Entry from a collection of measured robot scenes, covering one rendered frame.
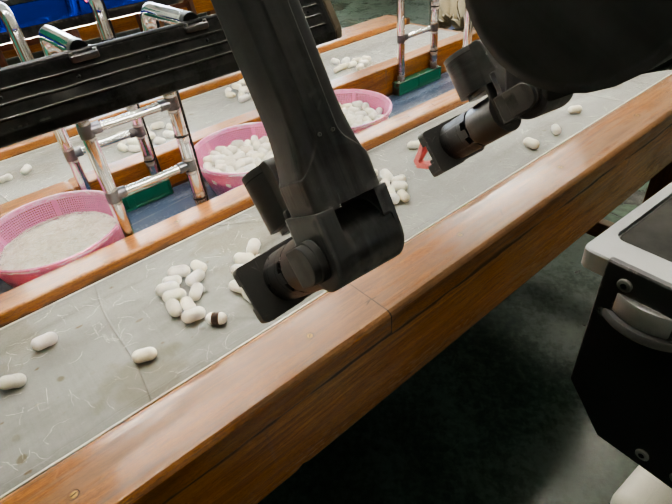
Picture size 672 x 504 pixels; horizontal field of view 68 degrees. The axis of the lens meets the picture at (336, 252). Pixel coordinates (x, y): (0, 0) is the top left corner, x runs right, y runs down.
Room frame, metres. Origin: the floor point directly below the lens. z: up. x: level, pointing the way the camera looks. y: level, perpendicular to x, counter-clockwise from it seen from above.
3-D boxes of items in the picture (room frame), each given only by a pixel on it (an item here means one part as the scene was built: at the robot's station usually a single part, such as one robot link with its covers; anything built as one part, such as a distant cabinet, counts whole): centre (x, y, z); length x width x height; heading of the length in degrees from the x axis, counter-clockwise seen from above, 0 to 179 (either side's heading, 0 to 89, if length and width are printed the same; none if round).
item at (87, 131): (0.75, 0.27, 0.90); 0.20 x 0.19 x 0.45; 127
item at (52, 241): (0.81, 0.53, 0.71); 0.22 x 0.22 x 0.06
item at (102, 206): (0.81, 0.53, 0.72); 0.27 x 0.27 x 0.10
